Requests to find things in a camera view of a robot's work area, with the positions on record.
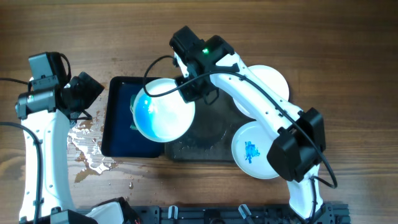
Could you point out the green yellow sponge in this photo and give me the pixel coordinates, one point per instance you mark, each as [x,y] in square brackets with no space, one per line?
[132,104]

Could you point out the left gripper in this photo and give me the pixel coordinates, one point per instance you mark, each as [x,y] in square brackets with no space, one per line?
[91,88]

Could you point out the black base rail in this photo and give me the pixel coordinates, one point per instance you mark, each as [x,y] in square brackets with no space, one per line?
[330,213]

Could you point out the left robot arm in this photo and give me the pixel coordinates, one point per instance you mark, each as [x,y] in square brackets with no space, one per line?
[47,112]

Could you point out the dark brown serving tray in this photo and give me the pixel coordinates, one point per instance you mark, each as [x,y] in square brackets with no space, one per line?
[209,137]

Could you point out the blue rectangular water tray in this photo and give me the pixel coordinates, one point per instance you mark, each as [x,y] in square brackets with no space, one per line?
[120,139]

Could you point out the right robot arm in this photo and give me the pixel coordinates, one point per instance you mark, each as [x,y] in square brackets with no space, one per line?
[295,138]

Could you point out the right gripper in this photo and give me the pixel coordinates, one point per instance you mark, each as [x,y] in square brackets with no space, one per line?
[189,96]

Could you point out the white plate blue stain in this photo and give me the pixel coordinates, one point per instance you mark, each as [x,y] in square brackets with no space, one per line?
[164,118]

